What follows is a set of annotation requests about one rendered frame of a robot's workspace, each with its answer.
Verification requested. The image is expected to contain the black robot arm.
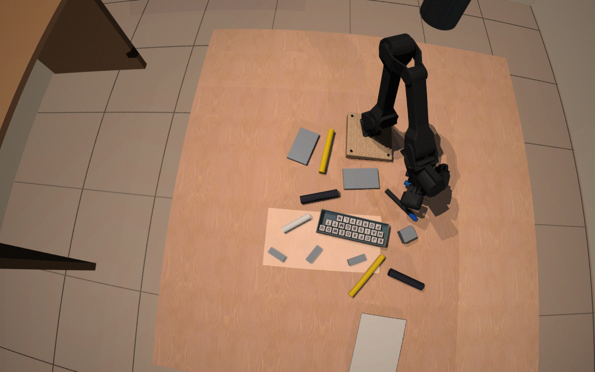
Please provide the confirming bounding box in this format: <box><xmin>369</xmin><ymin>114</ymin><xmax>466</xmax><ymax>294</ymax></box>
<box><xmin>360</xmin><ymin>33</ymin><xmax>450</xmax><ymax>197</ymax></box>

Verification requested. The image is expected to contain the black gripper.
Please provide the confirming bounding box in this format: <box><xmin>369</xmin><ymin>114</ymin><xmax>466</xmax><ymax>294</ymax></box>
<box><xmin>400</xmin><ymin>171</ymin><xmax>426</xmax><ymax>210</ymax></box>

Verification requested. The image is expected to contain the beige flat rectangular panel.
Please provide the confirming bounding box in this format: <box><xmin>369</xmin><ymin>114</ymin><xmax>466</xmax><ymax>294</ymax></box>
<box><xmin>349</xmin><ymin>313</ymin><xmax>406</xmax><ymax>372</ymax></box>

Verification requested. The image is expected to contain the yellow cylinder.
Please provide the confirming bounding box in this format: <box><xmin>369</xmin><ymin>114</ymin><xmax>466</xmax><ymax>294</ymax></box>
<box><xmin>319</xmin><ymin>129</ymin><xmax>334</xmax><ymax>174</ymax></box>
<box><xmin>348</xmin><ymin>255</ymin><xmax>385</xmax><ymax>297</ymax></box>

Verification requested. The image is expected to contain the black cylinder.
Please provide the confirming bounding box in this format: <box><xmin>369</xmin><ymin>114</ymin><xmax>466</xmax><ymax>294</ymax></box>
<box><xmin>300</xmin><ymin>189</ymin><xmax>339</xmax><ymax>204</ymax></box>
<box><xmin>387</xmin><ymin>268</ymin><xmax>424</xmax><ymax>290</ymax></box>

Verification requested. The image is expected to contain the keyboard with white letter keys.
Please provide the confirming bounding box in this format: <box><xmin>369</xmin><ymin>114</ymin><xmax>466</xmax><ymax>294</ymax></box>
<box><xmin>316</xmin><ymin>209</ymin><xmax>389</xmax><ymax>247</ymax></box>

